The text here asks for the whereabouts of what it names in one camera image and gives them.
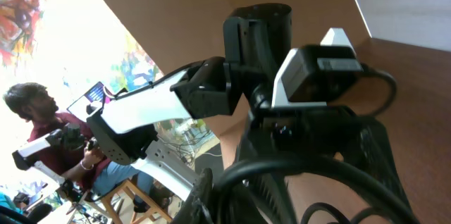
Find seated person in maroon shirt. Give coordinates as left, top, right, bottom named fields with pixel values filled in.
left=4, top=82, right=154, bottom=195

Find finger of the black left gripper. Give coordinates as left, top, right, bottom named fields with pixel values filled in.
left=345, top=118, right=412, bottom=210
left=235, top=139, right=297, bottom=223

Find black left camera cable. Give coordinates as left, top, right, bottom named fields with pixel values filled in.
left=101, top=61, right=398, bottom=118

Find wooden stool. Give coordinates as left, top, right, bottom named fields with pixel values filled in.
left=100, top=178, right=173, bottom=224

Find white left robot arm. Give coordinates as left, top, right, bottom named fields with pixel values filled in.
left=87, top=3, right=416, bottom=223

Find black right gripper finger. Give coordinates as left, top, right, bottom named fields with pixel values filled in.
left=171, top=168, right=214, bottom=224

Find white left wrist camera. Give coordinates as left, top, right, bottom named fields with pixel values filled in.
left=271, top=27, right=364, bottom=108

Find thick black cable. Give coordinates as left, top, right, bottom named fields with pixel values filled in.
left=214, top=153, right=420, bottom=224

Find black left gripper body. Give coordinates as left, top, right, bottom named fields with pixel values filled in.
left=242, top=106, right=363, bottom=161

